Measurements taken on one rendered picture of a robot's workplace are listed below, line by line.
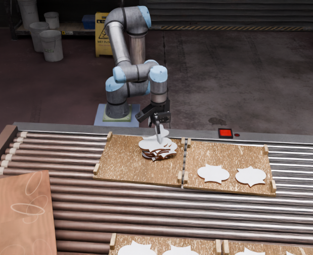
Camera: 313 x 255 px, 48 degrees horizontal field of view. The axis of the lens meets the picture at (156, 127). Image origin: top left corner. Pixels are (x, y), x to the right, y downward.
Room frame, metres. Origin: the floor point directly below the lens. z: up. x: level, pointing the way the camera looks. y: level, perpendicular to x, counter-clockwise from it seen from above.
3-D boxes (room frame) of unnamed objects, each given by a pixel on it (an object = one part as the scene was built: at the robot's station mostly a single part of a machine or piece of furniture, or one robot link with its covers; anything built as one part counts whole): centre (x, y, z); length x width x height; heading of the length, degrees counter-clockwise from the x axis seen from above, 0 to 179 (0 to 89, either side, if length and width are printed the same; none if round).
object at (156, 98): (1.40, -0.01, 1.27); 0.08 x 0.08 x 0.05
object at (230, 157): (1.31, -0.35, 0.93); 0.41 x 0.35 x 0.02; 83
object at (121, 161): (1.37, 0.07, 0.93); 0.41 x 0.35 x 0.02; 84
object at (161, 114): (1.40, -0.01, 1.19); 0.09 x 0.08 x 0.12; 110
